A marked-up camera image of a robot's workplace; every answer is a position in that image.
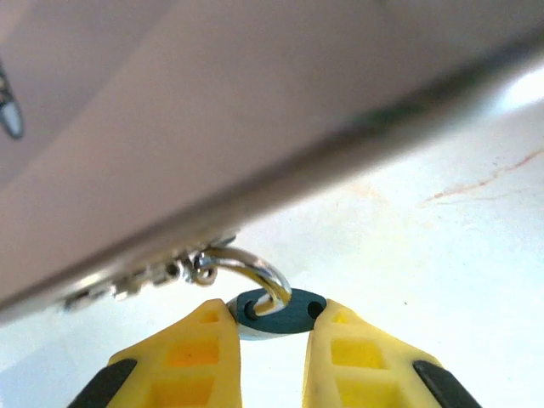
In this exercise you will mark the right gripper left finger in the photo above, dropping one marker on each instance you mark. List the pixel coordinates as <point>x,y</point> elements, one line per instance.
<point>191,357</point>

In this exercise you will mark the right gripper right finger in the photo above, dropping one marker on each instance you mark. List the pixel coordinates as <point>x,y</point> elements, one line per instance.
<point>361,365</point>

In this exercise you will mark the blue padlock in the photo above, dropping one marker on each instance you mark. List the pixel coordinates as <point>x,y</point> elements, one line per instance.
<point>285,323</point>

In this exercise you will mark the pink cartoon couple box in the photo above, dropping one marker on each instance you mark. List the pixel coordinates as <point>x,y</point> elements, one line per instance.
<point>212,127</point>

